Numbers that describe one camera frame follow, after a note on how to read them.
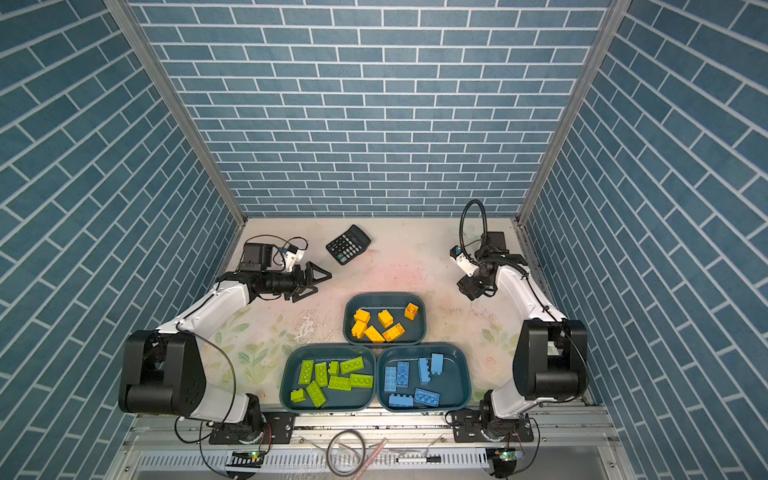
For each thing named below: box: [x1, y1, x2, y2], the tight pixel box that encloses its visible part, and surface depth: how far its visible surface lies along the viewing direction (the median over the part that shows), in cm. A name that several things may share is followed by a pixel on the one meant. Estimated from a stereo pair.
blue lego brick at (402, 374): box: [396, 361, 409, 388], surface depth 84 cm
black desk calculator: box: [326, 224, 371, 265], surface depth 113 cm
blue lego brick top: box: [388, 394, 414, 407], surface depth 78 cm
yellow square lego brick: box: [351, 320, 367, 339], surface depth 90 cm
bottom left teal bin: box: [279, 343, 377, 413], surface depth 82 cm
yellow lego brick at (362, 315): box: [353, 309, 371, 323], surface depth 93 cm
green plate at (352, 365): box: [340, 356, 364, 375], surface depth 85 cm
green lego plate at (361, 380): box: [350, 373, 374, 389], surface depth 82 cm
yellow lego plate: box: [382, 323, 405, 342], surface depth 90 cm
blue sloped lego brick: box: [431, 353, 444, 375], surface depth 83 cm
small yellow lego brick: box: [377, 310, 394, 328], surface depth 93 cm
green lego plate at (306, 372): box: [298, 360, 315, 385], surface depth 84 cm
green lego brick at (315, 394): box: [306, 380, 327, 408], surface depth 79 cm
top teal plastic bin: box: [343, 292, 427, 347], surface depth 93 cm
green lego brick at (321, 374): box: [315, 362, 329, 388], surface depth 83 cm
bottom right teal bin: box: [377, 343, 472, 412], surface depth 83 cm
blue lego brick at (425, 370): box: [418, 357, 432, 384], surface depth 82 cm
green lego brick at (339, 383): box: [328, 375, 352, 391], surface depth 82 cm
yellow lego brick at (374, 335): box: [364, 325, 385, 343], surface depth 91 cm
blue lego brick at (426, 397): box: [414, 388, 440, 407], surface depth 79 cm
